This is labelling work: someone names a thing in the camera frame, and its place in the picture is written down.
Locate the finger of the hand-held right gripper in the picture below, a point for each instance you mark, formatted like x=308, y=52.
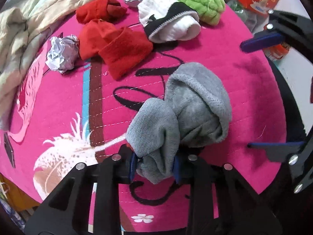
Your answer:
x=259, y=41
x=273, y=146

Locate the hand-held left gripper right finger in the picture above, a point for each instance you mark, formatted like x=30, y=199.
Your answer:
x=176, y=169

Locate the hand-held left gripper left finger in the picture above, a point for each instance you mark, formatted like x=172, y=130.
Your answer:
x=133, y=167

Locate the grey fleece sock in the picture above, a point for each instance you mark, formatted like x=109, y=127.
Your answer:
x=195, y=102

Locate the orange-red knit sock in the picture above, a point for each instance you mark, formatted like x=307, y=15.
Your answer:
x=122, y=51

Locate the orange round container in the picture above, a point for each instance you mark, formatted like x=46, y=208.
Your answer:
x=278, y=51

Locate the crumpled plastic bag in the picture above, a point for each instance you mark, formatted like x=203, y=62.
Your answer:
x=240, y=12

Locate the pink flamingo print bedspread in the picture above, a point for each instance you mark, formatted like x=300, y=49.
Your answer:
x=220, y=58

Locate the green fuzzy sock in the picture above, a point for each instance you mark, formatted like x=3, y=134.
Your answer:
x=195, y=0

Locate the white sock with black band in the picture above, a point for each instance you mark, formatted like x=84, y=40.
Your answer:
x=156, y=5

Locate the yellow cloth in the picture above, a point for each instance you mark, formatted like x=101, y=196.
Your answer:
x=14, y=193

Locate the floral cloth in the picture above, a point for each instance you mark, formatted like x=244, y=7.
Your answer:
x=9, y=213

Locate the dark red sock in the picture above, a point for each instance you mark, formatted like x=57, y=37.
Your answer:
x=95, y=9

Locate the pale green blanket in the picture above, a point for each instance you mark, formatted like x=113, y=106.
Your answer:
x=24, y=29

